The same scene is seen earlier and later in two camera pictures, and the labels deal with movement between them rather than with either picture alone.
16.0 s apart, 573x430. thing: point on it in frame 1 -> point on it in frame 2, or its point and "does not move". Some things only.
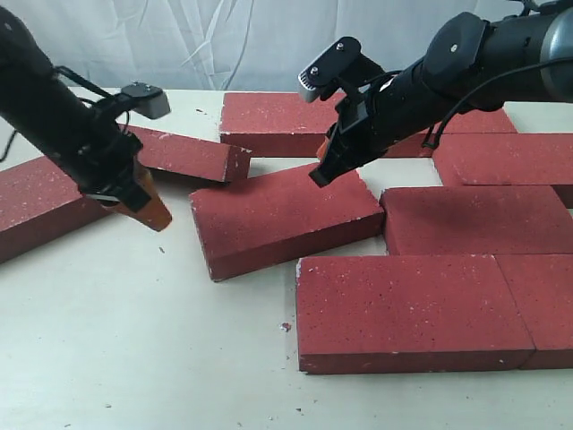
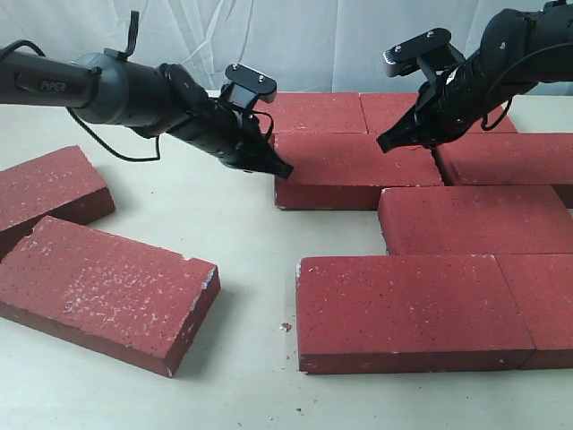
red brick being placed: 253,225 -> 346,171
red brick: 38,203 does not move
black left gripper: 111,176 -> 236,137
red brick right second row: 504,159 does not move
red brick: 543,287 does not move
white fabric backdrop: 232,46 does not move
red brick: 403,313 does not move
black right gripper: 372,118 -> 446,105
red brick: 191,156 -> 106,293
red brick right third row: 476,220 does not move
